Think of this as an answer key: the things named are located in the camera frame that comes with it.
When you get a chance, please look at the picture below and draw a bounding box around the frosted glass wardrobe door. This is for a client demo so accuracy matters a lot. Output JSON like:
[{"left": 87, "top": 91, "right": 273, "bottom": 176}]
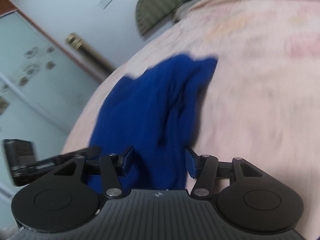
[{"left": 0, "top": 0, "right": 102, "bottom": 230}]

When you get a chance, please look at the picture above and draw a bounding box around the white wall socket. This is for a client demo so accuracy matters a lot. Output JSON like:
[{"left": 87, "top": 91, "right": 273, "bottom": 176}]
[{"left": 98, "top": 0, "right": 113, "bottom": 10}]

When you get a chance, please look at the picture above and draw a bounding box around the gold tower fan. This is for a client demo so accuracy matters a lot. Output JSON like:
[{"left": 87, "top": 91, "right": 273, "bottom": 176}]
[{"left": 66, "top": 33, "right": 116, "bottom": 75}]

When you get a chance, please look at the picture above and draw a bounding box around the pink floral bed sheet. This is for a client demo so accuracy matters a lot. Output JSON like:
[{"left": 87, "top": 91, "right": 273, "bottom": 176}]
[{"left": 63, "top": 0, "right": 319, "bottom": 239}]

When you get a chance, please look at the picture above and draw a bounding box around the blue beaded knit sweater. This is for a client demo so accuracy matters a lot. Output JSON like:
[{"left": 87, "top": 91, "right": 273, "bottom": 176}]
[{"left": 89, "top": 54, "right": 217, "bottom": 191}]

